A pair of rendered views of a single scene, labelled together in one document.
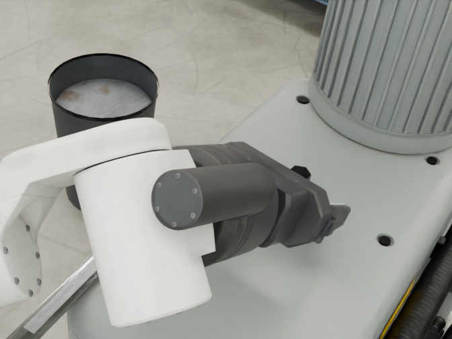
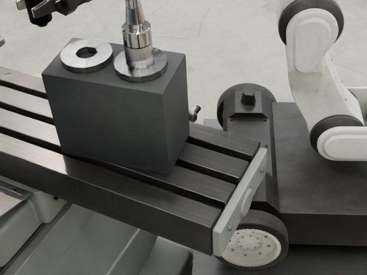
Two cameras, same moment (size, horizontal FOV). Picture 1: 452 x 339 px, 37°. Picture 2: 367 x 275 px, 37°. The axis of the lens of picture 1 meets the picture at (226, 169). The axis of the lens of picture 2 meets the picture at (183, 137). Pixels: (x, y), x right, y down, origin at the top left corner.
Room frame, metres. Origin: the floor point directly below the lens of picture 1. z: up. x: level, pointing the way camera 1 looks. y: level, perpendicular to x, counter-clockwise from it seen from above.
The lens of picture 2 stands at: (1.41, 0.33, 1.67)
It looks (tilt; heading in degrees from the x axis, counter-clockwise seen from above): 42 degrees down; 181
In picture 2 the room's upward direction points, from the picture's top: 4 degrees counter-clockwise
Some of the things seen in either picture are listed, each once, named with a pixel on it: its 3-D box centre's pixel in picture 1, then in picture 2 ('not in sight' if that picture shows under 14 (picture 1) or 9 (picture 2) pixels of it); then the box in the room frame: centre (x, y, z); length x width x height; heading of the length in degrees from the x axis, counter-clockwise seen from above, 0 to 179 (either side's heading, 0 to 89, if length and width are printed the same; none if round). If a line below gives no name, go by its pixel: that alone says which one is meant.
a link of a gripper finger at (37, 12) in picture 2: not in sight; (47, 8); (0.40, 0.05, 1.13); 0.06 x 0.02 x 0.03; 137
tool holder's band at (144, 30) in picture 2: not in sight; (136, 28); (0.64, 0.25, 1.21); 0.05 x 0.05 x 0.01
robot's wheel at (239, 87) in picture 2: not in sight; (247, 111); (0.00, 0.52, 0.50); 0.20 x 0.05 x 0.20; 84
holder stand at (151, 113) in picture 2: not in sight; (120, 102); (0.62, 0.20, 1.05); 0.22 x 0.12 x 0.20; 70
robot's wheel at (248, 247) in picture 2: not in sight; (249, 240); (0.53, 0.46, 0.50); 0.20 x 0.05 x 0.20; 84
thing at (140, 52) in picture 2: not in sight; (138, 45); (0.64, 0.25, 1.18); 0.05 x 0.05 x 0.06
